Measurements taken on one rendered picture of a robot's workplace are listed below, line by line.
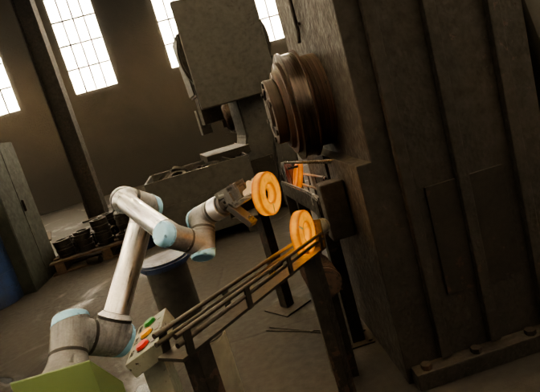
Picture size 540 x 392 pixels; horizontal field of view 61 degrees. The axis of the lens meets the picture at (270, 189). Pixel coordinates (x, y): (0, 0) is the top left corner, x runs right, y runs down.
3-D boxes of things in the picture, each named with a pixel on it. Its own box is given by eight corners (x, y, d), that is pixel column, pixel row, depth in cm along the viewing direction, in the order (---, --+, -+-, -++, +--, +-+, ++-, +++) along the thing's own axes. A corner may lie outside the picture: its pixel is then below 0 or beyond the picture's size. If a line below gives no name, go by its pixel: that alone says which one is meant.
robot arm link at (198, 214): (202, 237, 181) (202, 214, 186) (224, 226, 174) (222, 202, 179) (183, 230, 175) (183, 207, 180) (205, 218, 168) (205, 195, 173)
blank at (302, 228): (317, 258, 162) (308, 259, 164) (316, 216, 168) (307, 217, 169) (298, 248, 149) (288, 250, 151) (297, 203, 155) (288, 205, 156)
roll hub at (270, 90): (284, 140, 217) (267, 81, 212) (294, 143, 189) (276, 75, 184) (272, 143, 216) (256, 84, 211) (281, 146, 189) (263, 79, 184)
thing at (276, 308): (282, 294, 287) (251, 185, 274) (312, 300, 267) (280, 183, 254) (259, 310, 275) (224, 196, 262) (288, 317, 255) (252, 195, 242)
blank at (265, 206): (276, 168, 166) (268, 169, 168) (255, 174, 153) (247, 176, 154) (285, 209, 168) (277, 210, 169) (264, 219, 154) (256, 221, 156)
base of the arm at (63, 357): (30, 379, 173) (32, 353, 179) (58, 391, 188) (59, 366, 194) (78, 364, 172) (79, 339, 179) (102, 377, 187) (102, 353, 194)
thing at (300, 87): (305, 151, 229) (280, 57, 220) (329, 160, 183) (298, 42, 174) (293, 155, 228) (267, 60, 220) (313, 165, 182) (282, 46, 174)
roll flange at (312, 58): (325, 145, 229) (300, 51, 221) (352, 153, 183) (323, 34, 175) (305, 151, 229) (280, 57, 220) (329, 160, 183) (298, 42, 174)
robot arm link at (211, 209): (214, 224, 170) (227, 215, 178) (222, 219, 168) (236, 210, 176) (201, 203, 170) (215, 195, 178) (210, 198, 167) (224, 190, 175)
